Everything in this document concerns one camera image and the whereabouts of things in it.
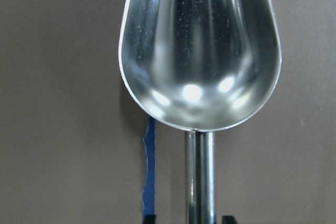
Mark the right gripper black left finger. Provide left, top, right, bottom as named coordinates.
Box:
left=142, top=215, right=156, bottom=224

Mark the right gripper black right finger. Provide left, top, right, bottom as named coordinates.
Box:
left=222, top=215, right=236, bottom=224

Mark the metal ice scoop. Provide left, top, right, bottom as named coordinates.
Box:
left=119, top=0, right=281, bottom=223

